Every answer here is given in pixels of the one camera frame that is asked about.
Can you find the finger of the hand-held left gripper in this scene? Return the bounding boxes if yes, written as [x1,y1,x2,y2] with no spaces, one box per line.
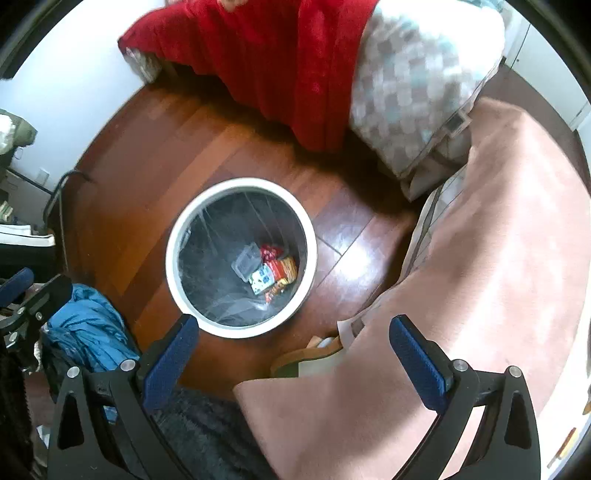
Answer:
[0,268,36,301]
[0,274,74,370]

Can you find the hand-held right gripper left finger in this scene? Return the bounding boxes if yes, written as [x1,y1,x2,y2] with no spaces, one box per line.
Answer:
[46,314,200,480]

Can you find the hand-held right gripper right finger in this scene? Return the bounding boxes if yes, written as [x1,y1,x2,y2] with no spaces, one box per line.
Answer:
[389,315,542,480]

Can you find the white round trash bin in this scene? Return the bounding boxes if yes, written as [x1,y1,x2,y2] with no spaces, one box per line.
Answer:
[165,178,318,340]

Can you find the white-edged black board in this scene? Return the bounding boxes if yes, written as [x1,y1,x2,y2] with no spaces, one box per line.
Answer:
[0,225,57,252]

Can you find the blue jacket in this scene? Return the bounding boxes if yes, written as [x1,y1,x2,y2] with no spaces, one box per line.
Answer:
[41,283,141,376]

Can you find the dark grey rug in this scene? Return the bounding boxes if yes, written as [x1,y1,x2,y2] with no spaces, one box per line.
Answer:
[150,387,280,480]

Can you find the tan slipper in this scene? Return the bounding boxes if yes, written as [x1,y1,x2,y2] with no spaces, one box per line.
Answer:
[270,336,348,378]

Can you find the white and blue carton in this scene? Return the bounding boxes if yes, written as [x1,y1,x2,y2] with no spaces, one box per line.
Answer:
[248,264,278,296]

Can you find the clear plastic container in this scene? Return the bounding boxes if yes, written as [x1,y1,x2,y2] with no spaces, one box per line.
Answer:
[232,243,262,280]

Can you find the pink blanket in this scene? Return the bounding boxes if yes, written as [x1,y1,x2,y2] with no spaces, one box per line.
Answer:
[233,97,591,480]

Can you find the green and white cloth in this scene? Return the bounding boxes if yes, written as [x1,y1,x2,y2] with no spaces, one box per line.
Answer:
[0,108,38,160]

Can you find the colourful wrappers in bin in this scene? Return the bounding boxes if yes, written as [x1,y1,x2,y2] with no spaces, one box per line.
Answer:
[265,257,298,296]

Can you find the clear plastic bin liner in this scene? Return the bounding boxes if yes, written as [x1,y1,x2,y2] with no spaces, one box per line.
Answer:
[178,191,308,325]

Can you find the striped bed sheet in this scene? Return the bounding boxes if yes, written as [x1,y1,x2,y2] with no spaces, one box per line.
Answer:
[398,164,469,282]

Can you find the grey checkered quilt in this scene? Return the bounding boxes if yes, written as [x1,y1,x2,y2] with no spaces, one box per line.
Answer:
[348,0,507,180]

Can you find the red fleece blanket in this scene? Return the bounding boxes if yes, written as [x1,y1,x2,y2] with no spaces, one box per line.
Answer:
[117,0,384,153]

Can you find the white wardrobe door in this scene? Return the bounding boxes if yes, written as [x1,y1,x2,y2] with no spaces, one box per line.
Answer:
[501,21,591,132]

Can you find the black cable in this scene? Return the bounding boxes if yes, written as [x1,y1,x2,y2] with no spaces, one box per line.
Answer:
[43,170,95,273]

